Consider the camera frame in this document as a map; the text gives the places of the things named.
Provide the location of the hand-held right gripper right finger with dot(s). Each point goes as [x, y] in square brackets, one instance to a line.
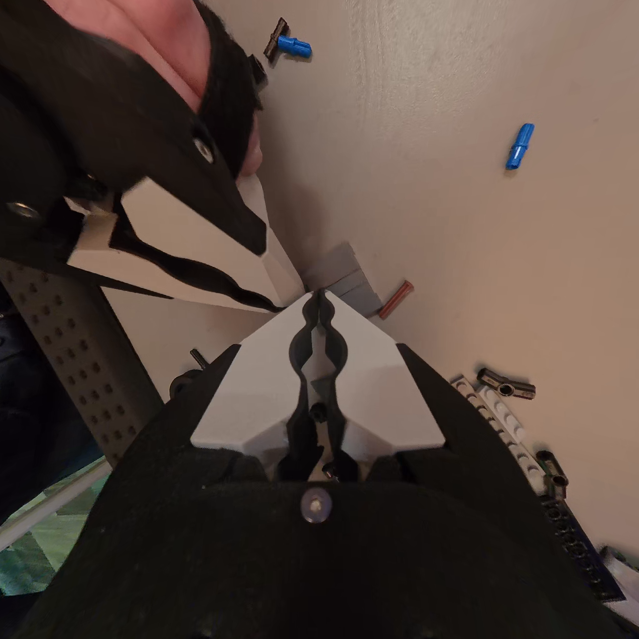
[389, 399]

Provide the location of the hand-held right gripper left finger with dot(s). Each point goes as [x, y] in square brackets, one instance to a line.
[249, 399]

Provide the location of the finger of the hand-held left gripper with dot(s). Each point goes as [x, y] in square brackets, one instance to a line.
[125, 269]
[189, 224]

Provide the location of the grey lego tile assembly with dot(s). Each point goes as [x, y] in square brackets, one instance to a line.
[344, 279]

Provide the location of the dark grey lego axle pin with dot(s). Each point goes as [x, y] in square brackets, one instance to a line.
[197, 357]

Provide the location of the black lego gear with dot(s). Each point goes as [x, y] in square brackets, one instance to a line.
[318, 412]

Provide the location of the black lego wheel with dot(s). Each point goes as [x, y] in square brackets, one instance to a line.
[179, 384]

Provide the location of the brown lego axle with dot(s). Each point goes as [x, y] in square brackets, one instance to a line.
[397, 299]

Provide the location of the black lego pin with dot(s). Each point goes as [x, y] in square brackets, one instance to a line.
[554, 474]

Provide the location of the blue lego pin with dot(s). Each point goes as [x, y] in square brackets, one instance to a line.
[519, 146]

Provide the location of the person's left hand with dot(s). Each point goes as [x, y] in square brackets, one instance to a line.
[149, 35]

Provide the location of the black technic beam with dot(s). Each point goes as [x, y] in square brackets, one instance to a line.
[579, 549]

